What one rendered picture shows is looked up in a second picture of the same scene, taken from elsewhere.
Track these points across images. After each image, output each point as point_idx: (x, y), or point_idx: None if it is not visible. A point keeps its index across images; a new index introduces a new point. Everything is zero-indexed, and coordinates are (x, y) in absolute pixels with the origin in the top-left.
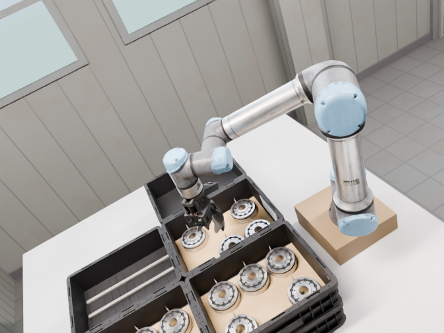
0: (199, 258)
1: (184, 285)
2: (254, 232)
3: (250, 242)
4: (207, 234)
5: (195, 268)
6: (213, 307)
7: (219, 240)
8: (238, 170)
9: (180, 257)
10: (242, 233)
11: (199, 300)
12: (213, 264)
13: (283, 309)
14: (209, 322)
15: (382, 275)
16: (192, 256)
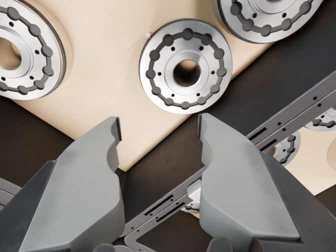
0: (83, 103)
1: (131, 251)
2: (265, 2)
3: (307, 123)
4: (45, 6)
5: (136, 219)
6: (192, 213)
7: (113, 32)
8: None
9: (41, 161)
10: None
11: (169, 233)
12: (187, 203)
13: (311, 173)
14: (197, 236)
15: None
16: (57, 103)
